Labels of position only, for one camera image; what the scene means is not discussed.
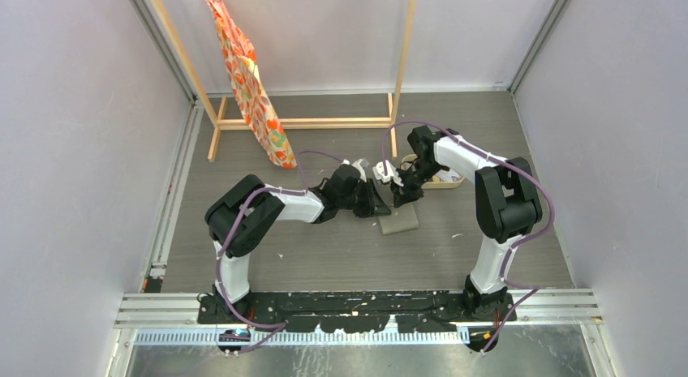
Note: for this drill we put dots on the silver VIP card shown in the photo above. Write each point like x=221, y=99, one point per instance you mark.
x=451, y=176

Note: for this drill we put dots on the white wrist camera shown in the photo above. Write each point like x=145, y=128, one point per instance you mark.
x=360, y=165
x=385, y=173

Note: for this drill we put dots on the wooden rack frame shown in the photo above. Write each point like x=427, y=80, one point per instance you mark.
x=217, y=116

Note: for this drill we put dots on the floral fabric bag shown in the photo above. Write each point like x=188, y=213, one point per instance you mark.
x=256, y=109

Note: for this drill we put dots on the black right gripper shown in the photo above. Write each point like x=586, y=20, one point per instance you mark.
x=406, y=194

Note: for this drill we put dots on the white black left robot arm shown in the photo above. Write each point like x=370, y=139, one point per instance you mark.
x=242, y=217

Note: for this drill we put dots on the aluminium front rail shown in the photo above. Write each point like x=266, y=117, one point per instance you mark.
x=548, y=306

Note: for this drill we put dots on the grey card holder wallet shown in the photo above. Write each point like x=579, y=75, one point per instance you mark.
x=400, y=220

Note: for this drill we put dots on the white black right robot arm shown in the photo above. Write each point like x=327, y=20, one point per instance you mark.
x=507, y=205

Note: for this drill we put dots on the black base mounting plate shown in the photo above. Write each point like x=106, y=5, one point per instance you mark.
x=353, y=312

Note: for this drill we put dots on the cream oval tray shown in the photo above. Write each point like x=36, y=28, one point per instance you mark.
x=442, y=180

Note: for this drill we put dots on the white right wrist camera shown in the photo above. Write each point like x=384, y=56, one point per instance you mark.
x=385, y=173

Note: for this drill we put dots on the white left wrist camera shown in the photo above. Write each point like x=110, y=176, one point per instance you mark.
x=360, y=165

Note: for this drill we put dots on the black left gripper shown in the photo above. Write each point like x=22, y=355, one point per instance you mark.
x=374, y=204

